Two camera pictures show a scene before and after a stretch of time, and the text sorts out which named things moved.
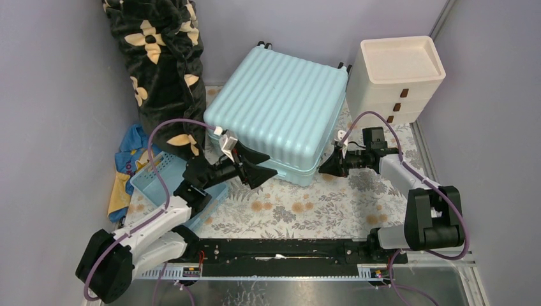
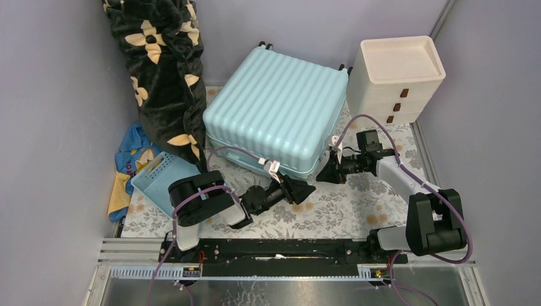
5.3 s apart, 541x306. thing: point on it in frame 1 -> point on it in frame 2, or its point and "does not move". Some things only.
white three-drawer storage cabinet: [396, 78] does not move
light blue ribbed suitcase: [288, 108] does not move
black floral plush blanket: [160, 43] does not move
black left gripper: [243, 165] -> [286, 188]
